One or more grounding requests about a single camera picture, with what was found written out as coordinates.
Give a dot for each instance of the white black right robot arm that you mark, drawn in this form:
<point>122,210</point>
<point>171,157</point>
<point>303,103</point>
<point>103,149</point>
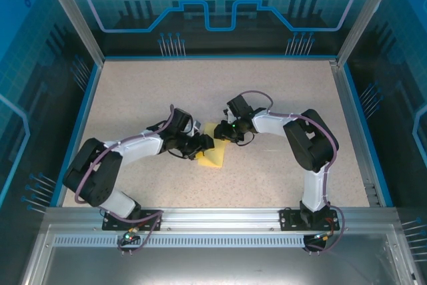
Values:
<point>270,125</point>

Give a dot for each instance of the aluminium side rail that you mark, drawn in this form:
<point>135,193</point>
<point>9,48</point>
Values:
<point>354,131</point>

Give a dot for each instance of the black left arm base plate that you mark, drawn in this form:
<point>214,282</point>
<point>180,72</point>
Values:
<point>108,225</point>

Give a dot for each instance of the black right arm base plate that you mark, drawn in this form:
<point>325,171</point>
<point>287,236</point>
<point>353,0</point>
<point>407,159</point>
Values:
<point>288,221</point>

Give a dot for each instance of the aluminium frame post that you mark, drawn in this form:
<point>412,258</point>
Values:
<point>365,14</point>
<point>74,14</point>

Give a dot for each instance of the grey metal tray cover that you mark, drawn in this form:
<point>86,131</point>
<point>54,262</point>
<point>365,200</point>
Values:
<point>213,268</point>

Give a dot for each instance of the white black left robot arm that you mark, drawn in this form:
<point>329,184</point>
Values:
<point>140,146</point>

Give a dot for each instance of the perforated metal strip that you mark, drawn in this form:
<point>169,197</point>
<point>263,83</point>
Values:
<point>217,241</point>

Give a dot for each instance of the aluminium mounting rail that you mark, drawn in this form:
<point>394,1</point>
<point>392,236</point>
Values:
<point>220,220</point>

